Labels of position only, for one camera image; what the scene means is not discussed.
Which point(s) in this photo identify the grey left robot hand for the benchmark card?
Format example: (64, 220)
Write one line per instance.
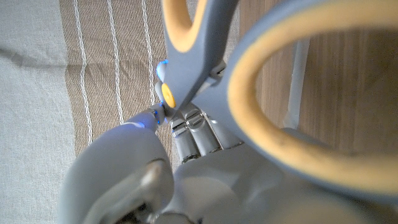
(217, 186)

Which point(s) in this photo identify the beige striped curtain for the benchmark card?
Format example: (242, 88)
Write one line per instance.
(37, 109)

